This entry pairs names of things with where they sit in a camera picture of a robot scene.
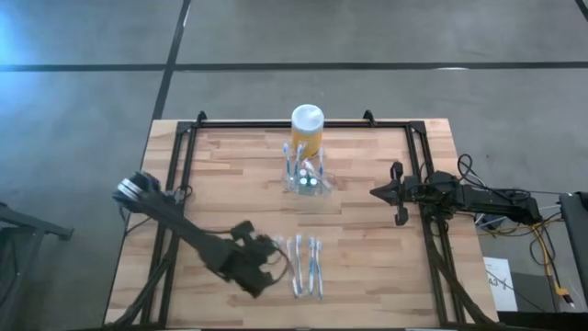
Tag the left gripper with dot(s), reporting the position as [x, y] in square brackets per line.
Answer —
[239, 259]

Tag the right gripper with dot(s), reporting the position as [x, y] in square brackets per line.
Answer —
[418, 190]

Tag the teal toothpaste tube white cap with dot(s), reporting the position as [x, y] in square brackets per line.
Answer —
[303, 173]
[304, 182]
[313, 181]

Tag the orange white toothbrush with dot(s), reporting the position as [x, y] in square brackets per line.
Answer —
[308, 164]

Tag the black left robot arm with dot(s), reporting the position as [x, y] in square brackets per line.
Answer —
[174, 218]

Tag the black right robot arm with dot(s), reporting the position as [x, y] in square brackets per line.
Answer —
[496, 207]

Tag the clear acrylic organizer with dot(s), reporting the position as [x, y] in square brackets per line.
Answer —
[288, 186]

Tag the yellow label wipes canister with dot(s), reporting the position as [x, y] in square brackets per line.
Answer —
[308, 133]

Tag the white paper sheet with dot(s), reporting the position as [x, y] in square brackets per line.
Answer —
[505, 299]

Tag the black floor stand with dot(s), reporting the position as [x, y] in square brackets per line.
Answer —
[32, 223]

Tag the black aluminium table frame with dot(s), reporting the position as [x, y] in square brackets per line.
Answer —
[298, 124]

